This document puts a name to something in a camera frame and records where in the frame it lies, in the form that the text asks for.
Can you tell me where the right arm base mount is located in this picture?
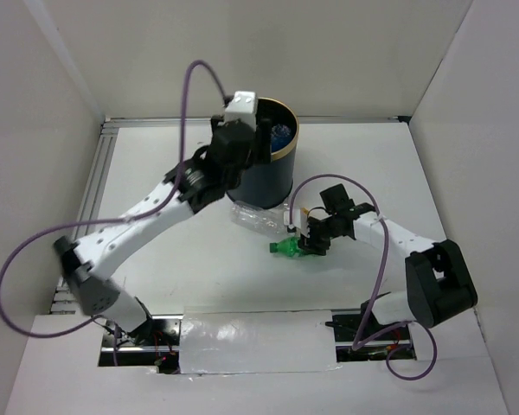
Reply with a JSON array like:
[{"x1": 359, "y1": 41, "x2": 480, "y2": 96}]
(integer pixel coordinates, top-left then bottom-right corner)
[{"x1": 323, "y1": 309, "x2": 416, "y2": 362}]

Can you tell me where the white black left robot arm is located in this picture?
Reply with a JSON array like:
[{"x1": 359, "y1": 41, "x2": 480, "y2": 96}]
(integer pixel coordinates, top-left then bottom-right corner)
[{"x1": 54, "y1": 116, "x2": 272, "y2": 345}]

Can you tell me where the crushed clear bottle white cap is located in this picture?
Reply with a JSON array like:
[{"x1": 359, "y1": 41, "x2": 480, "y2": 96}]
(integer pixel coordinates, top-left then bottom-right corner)
[{"x1": 230, "y1": 201, "x2": 296, "y2": 239}]

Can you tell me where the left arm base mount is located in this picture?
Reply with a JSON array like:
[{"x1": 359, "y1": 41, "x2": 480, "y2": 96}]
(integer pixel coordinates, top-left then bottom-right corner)
[{"x1": 98, "y1": 315, "x2": 183, "y2": 374}]

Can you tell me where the silver tape sheet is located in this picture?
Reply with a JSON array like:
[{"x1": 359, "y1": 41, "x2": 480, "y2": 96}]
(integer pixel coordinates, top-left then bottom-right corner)
[{"x1": 179, "y1": 309, "x2": 339, "y2": 375}]

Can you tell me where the blue label clear bottle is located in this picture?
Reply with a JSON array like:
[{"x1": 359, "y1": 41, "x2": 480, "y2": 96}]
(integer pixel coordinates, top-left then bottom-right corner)
[{"x1": 271, "y1": 124, "x2": 292, "y2": 153}]

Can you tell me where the green bottle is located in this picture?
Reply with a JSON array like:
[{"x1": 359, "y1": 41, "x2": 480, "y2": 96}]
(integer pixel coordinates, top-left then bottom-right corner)
[{"x1": 269, "y1": 236, "x2": 309, "y2": 258}]

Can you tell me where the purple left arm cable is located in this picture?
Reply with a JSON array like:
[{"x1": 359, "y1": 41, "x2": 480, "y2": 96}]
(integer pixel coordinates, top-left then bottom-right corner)
[{"x1": 0, "y1": 60, "x2": 230, "y2": 364}]

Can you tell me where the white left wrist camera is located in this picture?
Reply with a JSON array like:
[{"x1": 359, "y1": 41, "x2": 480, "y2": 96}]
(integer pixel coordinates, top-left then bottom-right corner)
[{"x1": 223, "y1": 91, "x2": 258, "y2": 131}]

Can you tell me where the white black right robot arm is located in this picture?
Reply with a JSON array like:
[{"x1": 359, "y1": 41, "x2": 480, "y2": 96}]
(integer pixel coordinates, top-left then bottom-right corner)
[{"x1": 297, "y1": 184, "x2": 478, "y2": 339}]

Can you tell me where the dark blue gold-rimmed bin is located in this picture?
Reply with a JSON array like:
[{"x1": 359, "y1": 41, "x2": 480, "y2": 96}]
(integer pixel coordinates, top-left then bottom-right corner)
[{"x1": 227, "y1": 98, "x2": 299, "y2": 209}]

